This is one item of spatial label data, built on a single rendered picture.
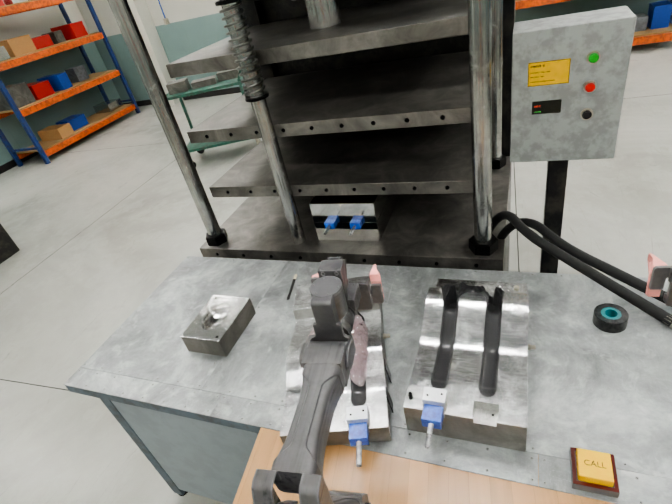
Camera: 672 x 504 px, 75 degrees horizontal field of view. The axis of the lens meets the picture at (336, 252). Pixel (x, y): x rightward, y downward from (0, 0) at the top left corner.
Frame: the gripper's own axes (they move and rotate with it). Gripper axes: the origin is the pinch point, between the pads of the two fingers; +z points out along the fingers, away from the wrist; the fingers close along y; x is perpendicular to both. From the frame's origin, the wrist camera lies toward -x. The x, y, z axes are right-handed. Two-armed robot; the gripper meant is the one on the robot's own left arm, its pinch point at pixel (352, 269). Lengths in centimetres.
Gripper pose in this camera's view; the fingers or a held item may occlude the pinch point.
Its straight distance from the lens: 94.8
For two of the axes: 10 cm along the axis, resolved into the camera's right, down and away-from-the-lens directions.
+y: -9.6, 0.5, 2.7
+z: 2.0, -5.8, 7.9
